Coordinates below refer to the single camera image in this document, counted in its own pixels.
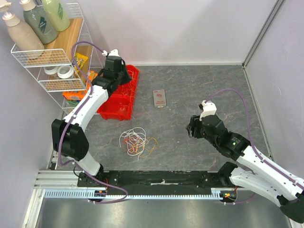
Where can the orange snack box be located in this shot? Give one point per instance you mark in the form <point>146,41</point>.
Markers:
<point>74,95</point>

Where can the white tape roll right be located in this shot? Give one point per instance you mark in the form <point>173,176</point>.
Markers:
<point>65,72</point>

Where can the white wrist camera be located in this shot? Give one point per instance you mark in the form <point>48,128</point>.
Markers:
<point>113,52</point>
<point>207,108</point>

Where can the white tape roll left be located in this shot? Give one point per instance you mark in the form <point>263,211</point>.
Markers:
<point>51,70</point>

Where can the beige pump bottle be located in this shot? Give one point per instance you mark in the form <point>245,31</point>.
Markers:
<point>21,32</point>

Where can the grey green pump bottle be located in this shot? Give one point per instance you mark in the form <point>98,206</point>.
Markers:
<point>39,21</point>

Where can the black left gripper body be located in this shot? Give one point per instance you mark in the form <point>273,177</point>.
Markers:
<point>124,76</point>

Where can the red plastic bin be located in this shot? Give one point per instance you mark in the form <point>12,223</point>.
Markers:
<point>127,90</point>
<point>133,72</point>
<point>116,107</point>

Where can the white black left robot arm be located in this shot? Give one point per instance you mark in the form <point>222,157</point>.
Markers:
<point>68,134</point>

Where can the light green bottle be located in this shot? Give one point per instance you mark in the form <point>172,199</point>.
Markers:
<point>57,14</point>

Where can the orange green small boxes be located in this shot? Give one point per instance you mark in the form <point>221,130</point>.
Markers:
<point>91,76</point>

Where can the red plastic bin near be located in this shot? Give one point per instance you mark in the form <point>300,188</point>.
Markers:
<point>116,107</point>

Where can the white wire shelf rack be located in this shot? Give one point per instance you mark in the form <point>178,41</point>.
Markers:
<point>59,53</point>

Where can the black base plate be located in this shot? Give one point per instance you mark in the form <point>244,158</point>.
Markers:
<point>166,182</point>

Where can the green packet bottom shelf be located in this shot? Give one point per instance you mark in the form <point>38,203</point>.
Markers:
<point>72,103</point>

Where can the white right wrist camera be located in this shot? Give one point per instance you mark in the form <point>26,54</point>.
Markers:
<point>207,108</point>

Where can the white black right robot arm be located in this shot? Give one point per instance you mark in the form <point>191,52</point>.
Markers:
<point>265,177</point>

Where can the white tape roll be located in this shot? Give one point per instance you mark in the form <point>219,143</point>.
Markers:
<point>51,70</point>
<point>65,72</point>

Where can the light blue cable duct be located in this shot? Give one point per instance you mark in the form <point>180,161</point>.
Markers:
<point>103,194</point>

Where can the yellow candy bag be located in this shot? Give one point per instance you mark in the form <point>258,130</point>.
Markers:
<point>79,61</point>

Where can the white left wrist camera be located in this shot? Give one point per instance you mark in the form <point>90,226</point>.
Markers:
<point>113,52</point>

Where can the red plastic bin far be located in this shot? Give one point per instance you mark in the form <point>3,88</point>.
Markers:
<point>133,72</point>

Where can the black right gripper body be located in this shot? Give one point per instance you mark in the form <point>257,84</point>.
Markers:
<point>194,127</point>

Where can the red plastic bin middle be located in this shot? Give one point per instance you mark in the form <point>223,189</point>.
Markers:
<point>127,90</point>

